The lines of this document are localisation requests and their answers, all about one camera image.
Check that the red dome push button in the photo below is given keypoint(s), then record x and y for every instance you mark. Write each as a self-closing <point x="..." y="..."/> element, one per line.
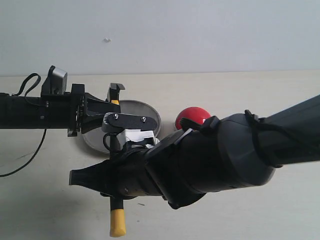
<point x="191" y="118"/>

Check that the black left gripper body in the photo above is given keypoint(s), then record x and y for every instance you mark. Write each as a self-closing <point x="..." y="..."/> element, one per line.
<point x="62" y="110"/>

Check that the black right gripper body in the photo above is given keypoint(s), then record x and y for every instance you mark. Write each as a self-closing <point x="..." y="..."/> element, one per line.
<point x="140" y="171"/>

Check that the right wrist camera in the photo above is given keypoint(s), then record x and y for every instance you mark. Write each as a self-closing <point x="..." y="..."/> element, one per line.
<point x="127" y="128"/>

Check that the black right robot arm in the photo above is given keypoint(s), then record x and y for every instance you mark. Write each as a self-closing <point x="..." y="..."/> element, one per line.
<point x="239" y="151"/>

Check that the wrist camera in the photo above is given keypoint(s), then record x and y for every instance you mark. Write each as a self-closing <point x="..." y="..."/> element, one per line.
<point x="127" y="128"/>
<point x="55" y="82"/>

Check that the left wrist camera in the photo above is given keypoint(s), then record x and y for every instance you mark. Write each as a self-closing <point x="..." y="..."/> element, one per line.
<point x="55" y="82"/>

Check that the black and yellow claw hammer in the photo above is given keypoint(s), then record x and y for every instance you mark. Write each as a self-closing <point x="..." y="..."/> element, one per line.
<point x="117" y="214"/>

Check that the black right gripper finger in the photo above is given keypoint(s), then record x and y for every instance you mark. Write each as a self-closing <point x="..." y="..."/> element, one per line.
<point x="98" y="177"/>

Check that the round stainless steel plate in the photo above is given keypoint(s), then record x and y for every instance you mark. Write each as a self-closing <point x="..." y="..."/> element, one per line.
<point x="94" y="138"/>

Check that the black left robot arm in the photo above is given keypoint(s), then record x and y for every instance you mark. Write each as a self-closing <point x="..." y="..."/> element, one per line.
<point x="26" y="112"/>

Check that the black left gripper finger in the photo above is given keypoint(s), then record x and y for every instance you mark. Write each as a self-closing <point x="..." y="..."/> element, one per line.
<point x="94" y="110"/>

